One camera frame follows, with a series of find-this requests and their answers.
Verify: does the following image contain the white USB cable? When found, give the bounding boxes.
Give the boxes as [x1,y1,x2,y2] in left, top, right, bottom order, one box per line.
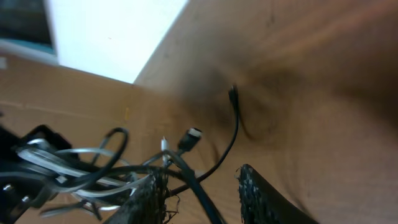
[15,136,170,212]

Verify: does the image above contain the thick black USB cable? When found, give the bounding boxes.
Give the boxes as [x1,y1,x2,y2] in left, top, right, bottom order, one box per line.
[40,126,228,224]

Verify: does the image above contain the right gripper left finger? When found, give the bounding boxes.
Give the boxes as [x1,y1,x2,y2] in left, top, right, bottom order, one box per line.
[104,169,169,224]

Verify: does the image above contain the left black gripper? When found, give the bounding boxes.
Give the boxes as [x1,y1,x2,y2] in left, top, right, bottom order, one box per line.
[1,125,72,223]

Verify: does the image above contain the brown cardboard box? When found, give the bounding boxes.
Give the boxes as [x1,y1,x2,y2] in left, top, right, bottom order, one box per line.
[1,54,166,163]

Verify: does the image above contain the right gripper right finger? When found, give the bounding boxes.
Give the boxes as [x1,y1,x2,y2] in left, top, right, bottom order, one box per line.
[238,164,318,224]

